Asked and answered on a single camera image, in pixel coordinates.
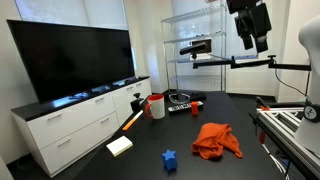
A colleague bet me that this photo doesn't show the black stereo camera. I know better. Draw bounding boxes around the black stereo camera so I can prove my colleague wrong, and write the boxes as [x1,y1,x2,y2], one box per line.
[179,38,213,61]

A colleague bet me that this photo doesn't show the coiled clear cable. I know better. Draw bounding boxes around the coiled clear cable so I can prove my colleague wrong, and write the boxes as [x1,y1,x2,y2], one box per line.
[168,92,192,105]

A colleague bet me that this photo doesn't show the flat black pouch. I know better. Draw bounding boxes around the flat black pouch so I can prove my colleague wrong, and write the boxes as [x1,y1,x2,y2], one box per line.
[188,92,208,102]

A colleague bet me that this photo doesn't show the orange clamp on frame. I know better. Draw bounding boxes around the orange clamp on frame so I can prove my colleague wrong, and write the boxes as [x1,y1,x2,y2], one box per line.
[255,96,271,112]

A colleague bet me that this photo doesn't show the aluminium frame rails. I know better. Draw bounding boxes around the aluminium frame rails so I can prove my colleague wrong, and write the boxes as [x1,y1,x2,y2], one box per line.
[249,106,320,179]

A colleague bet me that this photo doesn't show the orange and white marker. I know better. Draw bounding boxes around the orange and white marker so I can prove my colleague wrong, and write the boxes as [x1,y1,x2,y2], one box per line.
[122,109,144,132]

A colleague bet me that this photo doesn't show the small orange block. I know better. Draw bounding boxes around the small orange block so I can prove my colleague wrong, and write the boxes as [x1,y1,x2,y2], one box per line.
[190,101,200,117]

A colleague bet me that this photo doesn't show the white mug red inside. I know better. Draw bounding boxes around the white mug red inside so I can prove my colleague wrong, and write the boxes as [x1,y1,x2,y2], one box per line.
[143,93,166,120]

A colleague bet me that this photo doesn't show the white cabinet black top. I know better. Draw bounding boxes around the white cabinet black top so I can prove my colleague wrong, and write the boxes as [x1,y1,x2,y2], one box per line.
[10,75,154,178]

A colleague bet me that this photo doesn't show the large black television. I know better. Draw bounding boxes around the large black television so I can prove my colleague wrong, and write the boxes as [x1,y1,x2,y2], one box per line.
[6,19,136,104]

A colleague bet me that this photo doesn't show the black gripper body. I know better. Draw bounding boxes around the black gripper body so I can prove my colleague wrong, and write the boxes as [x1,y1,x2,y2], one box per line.
[226,0,262,15]

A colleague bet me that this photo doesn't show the blue star block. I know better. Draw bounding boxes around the blue star block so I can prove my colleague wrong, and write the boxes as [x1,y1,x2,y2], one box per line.
[161,149,178,172]

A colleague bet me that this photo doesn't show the black camera cable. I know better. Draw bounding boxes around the black camera cable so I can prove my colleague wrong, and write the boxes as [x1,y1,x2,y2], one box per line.
[274,68,311,98]

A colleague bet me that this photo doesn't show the white cable under frame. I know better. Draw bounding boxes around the white cable under frame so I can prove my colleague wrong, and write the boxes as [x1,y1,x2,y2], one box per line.
[261,143,288,175]

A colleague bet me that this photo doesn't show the white sticky note pad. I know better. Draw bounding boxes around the white sticky note pad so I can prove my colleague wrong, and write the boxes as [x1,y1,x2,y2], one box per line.
[105,135,134,158]

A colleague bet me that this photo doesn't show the orange cloth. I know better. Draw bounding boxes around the orange cloth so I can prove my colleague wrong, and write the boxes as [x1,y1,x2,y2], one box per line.
[190,122,244,160]

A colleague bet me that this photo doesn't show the metal wire shelf rack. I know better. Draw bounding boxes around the metal wire shelf rack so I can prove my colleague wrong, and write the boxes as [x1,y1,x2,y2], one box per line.
[160,0,228,96]

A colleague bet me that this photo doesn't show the black knob clamp mount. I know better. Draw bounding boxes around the black knob clamp mount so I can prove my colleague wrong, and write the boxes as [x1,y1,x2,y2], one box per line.
[129,92,145,114]

